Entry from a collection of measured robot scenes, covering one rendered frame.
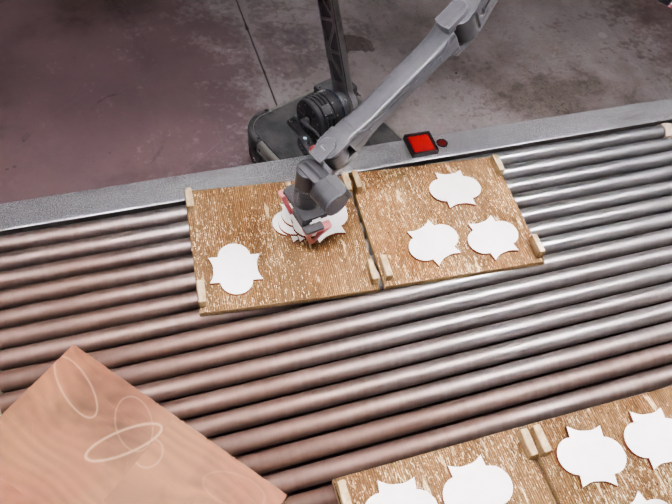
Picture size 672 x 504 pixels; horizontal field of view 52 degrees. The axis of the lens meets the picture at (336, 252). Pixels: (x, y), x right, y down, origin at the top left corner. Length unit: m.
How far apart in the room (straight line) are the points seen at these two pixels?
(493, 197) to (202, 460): 1.00
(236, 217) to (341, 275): 0.29
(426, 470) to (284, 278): 0.52
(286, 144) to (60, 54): 1.32
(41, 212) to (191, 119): 1.58
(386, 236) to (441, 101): 1.88
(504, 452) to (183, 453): 0.63
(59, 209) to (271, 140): 1.25
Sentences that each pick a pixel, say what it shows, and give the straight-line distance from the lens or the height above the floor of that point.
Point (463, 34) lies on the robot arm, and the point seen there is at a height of 1.38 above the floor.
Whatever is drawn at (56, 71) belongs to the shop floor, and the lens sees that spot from 3.58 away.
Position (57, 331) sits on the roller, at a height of 0.91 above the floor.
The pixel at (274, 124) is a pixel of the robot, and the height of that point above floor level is 0.24.
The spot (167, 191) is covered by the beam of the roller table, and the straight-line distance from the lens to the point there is 1.78.
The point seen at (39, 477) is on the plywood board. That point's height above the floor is 1.04.
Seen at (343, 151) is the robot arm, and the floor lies 1.22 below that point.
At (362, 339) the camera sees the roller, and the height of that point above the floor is 0.92.
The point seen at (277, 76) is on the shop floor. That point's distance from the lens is 3.48.
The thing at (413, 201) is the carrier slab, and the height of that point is 0.94.
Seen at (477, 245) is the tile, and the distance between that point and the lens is 1.72.
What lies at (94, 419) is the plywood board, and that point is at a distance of 1.35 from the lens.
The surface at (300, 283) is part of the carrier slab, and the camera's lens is 1.59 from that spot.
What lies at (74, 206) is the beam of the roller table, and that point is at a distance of 1.79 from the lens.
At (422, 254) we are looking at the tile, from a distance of 1.67.
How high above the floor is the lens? 2.27
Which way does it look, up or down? 54 degrees down
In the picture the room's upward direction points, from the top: 10 degrees clockwise
